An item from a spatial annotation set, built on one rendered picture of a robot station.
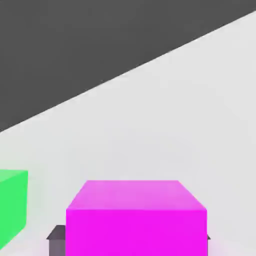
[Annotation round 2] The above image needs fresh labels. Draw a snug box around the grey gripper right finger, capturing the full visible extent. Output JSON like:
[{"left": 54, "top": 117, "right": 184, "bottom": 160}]
[{"left": 206, "top": 234, "right": 212, "bottom": 256}]

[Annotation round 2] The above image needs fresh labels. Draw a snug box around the small green cube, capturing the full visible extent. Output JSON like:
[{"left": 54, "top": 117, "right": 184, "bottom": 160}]
[{"left": 0, "top": 169, "right": 29, "bottom": 251}]

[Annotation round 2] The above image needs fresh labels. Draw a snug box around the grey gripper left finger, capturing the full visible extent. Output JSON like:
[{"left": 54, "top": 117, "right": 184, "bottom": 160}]
[{"left": 45, "top": 224, "right": 67, "bottom": 256}]

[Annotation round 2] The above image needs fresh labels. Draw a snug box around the small magenta cube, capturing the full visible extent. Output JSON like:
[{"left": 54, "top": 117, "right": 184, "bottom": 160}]
[{"left": 65, "top": 179, "right": 208, "bottom": 256}]

